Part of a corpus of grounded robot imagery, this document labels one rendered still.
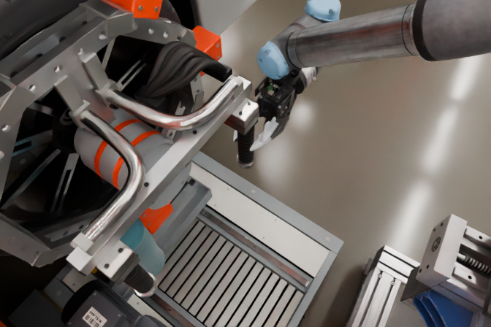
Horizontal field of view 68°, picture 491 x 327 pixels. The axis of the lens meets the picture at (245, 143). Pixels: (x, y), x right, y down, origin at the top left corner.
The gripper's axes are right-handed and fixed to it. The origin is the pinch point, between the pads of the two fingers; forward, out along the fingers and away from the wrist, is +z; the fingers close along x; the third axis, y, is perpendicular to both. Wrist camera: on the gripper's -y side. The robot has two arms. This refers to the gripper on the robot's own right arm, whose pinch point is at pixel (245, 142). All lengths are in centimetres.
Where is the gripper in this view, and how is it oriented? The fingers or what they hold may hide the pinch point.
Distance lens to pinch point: 78.9
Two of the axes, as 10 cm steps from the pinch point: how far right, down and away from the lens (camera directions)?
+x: 8.2, 4.8, -3.0
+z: -5.7, 7.0, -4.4
